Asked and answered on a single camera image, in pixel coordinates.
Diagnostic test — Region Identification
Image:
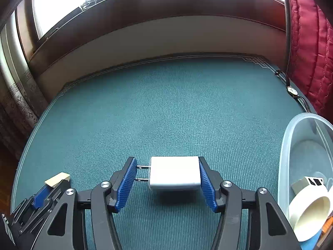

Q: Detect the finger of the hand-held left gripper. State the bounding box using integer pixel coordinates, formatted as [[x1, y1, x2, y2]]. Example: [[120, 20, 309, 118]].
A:
[[12, 184, 52, 223], [19, 181, 68, 240]]

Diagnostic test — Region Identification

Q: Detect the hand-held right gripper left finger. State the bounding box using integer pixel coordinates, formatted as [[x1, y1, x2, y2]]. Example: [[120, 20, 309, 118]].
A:
[[31, 157, 138, 250]]

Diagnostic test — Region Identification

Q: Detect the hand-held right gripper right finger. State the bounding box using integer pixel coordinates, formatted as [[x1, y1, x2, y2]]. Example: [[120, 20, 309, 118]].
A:
[[198, 156, 302, 250]]

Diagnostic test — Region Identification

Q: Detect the light wooden rectangular block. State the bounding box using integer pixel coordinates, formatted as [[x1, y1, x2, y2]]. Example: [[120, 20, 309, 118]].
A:
[[45, 172, 71, 188]]

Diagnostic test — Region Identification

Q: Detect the white wall charger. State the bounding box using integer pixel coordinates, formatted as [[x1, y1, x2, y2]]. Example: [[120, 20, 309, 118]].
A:
[[135, 156, 201, 191]]

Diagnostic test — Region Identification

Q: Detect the clear plastic bowl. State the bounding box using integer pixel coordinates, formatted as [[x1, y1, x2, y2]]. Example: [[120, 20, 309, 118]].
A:
[[278, 112, 333, 250]]

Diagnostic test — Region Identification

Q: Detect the white striped triangular block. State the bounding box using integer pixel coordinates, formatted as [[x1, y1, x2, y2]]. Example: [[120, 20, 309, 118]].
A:
[[291, 176, 326, 194]]

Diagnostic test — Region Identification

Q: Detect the orange block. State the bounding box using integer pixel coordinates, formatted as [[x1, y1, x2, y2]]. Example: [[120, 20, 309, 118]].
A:
[[321, 217, 333, 240]]

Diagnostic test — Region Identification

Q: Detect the beige patterned curtain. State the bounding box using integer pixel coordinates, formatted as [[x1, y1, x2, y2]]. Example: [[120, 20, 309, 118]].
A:
[[0, 13, 48, 159]]

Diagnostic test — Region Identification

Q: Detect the blue flat piece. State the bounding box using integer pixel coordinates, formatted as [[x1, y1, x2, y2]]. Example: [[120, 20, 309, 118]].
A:
[[299, 229, 323, 250]]

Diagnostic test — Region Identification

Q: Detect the wristwatch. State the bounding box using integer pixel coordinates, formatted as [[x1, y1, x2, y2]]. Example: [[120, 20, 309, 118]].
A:
[[274, 70, 310, 110]]

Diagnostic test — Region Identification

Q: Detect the red quilted cloth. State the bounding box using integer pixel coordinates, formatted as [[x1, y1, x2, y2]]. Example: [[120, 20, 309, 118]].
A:
[[283, 0, 333, 120]]

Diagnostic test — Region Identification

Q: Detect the wooden framed window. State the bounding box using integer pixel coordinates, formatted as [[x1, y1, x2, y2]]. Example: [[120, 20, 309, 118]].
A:
[[16, 0, 287, 55]]

